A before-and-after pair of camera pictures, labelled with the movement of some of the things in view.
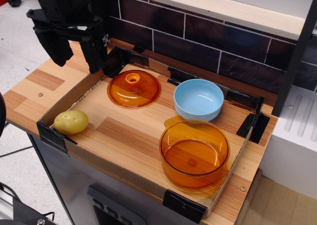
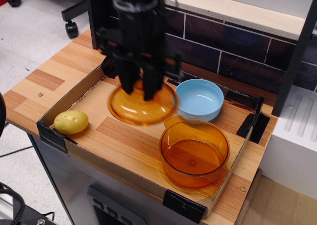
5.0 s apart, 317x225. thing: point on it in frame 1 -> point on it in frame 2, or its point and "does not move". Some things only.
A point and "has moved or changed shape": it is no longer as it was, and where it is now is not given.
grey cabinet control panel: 108,210 does not move
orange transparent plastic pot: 193,153 does not move
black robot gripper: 69,10 -> 141,38
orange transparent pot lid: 133,88 has moved or changed shape
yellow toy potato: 71,122 does not move
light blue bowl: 198,99 does not move
